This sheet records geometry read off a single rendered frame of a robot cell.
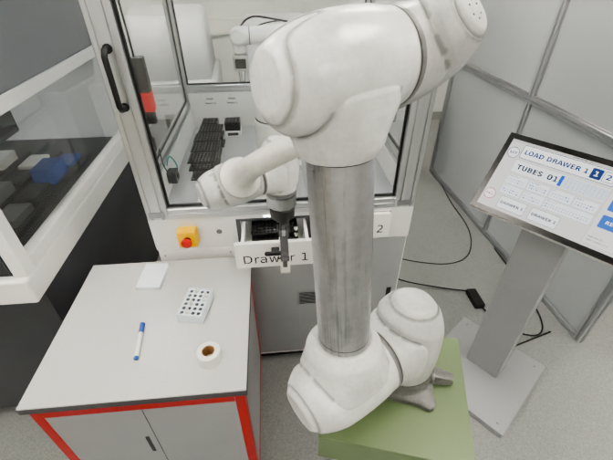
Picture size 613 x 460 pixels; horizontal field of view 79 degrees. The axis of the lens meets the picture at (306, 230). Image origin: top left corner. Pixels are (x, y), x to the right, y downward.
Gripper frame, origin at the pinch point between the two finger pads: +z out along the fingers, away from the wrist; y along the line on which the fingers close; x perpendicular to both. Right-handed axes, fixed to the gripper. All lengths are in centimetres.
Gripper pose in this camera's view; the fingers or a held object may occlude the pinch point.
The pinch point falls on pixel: (284, 256)
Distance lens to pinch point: 124.2
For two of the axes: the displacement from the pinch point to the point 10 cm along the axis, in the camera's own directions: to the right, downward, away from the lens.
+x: -10.0, 0.6, -0.7
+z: 0.0, 8.0, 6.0
